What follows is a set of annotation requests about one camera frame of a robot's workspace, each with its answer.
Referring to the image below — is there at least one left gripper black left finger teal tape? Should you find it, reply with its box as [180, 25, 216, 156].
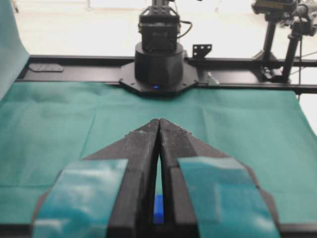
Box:
[32, 119, 159, 238]

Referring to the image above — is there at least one black camera stand pole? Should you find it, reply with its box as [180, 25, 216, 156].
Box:
[251, 0, 298, 64]

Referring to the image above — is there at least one black corner bracket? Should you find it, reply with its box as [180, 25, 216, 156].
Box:
[192, 44, 212, 59]

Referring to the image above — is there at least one blue block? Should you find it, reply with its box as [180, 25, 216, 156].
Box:
[153, 194, 164, 224]

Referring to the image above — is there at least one green table cloth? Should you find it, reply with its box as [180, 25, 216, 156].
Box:
[0, 82, 317, 224]

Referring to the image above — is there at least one black aluminium frame rail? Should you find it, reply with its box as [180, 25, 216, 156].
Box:
[17, 56, 317, 96]

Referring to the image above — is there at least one left gripper black right finger teal tape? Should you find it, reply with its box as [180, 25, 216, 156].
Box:
[159, 119, 280, 238]

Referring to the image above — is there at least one green backdrop cloth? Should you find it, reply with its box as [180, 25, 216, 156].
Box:
[0, 0, 29, 98]

